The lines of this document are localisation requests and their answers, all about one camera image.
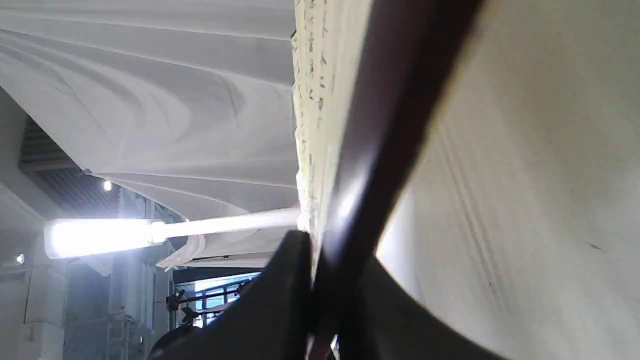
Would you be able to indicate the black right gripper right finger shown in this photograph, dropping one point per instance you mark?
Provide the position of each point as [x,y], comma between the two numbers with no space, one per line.
[385,323]

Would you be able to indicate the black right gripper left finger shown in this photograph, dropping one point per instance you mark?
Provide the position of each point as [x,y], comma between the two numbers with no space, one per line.
[270,320]

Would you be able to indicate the cream paper folding fan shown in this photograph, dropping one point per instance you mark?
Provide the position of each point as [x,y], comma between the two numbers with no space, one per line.
[408,54]

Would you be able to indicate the white desk lamp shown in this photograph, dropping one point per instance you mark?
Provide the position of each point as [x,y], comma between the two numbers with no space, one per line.
[72,238]

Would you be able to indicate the background equipment rack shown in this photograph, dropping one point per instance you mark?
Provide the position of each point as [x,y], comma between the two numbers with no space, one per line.
[199,303]

